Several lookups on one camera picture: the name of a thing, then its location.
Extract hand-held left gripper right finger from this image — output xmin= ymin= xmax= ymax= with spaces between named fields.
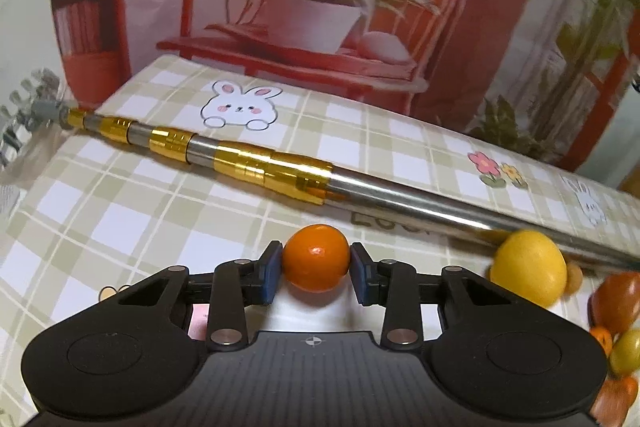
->
xmin=350 ymin=242 xmax=530 ymax=352

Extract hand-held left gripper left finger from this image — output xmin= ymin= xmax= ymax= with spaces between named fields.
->
xmin=101 ymin=241 xmax=284 ymax=352

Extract orange tangerine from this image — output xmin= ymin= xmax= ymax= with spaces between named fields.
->
xmin=589 ymin=326 xmax=614 ymax=356
xmin=592 ymin=377 xmax=640 ymax=427
xmin=282 ymin=224 xmax=351 ymax=293

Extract telescopic metal pole gold rings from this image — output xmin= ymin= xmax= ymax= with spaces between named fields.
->
xmin=30 ymin=99 xmax=640 ymax=273

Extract yellow lemon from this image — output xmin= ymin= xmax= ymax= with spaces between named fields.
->
xmin=489 ymin=229 xmax=569 ymax=308

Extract small brown longan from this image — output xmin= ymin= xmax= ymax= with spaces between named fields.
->
xmin=565 ymin=263 xmax=585 ymax=296

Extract red apple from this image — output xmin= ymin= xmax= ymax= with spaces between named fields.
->
xmin=587 ymin=272 xmax=640 ymax=333

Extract yellow-green round fruit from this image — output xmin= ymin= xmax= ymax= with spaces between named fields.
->
xmin=609 ymin=329 xmax=640 ymax=378

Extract grey printed clear plastic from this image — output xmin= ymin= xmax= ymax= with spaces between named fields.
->
xmin=0 ymin=67 xmax=66 ymax=168

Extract potted plant wall poster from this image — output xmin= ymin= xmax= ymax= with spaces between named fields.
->
xmin=47 ymin=0 xmax=640 ymax=180

